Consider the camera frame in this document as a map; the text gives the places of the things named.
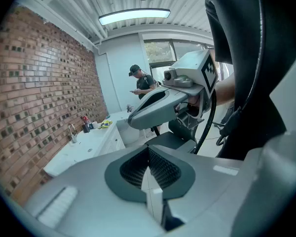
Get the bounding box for white side counter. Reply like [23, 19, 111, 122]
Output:
[106, 111, 130, 127]

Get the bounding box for window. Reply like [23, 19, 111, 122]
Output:
[144, 39, 215, 65]

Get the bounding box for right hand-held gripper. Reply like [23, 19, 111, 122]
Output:
[127, 49, 219, 130]

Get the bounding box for chrome faucet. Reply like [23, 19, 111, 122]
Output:
[68, 123, 78, 144]

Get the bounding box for person's right forearm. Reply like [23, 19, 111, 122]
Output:
[215, 72, 235, 106]

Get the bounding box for long ceiling lamp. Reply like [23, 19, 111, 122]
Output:
[98, 7, 171, 26]

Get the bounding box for thick black cable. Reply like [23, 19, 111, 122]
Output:
[193, 90, 217, 155]

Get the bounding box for white sink vanity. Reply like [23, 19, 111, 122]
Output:
[43, 122, 126, 178]

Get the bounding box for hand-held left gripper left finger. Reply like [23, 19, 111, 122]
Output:
[24, 144, 165, 237]

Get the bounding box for white ceiling pipes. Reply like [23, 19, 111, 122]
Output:
[51, 0, 108, 40]

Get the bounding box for white rounded container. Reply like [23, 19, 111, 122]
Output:
[116, 118, 141, 145]

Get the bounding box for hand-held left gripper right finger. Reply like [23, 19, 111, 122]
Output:
[148, 132, 296, 237]

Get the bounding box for black office chair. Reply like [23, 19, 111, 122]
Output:
[145, 119, 198, 154]

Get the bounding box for person's black clothing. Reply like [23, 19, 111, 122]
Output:
[204, 0, 296, 160]

